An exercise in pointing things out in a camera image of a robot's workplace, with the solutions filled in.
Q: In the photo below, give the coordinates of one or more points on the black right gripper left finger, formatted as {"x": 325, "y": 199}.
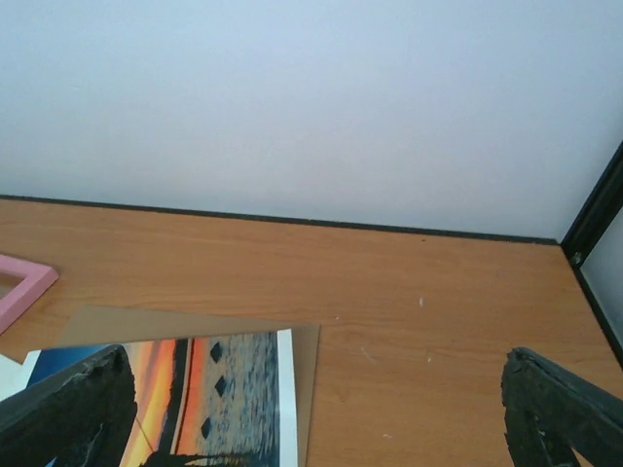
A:
{"x": 79, "y": 416}

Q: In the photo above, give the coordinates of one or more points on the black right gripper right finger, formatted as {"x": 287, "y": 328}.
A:
{"x": 553, "y": 416}

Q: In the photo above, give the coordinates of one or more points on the brown frame backing board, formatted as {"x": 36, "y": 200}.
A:
{"x": 95, "y": 324}

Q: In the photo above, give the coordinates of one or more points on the sunset photo print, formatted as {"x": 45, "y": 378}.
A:
{"x": 203, "y": 401}

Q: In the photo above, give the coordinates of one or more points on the pink photo frame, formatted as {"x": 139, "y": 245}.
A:
{"x": 35, "y": 280}

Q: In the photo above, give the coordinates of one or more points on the white mat board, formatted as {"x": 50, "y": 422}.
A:
{"x": 13, "y": 377}

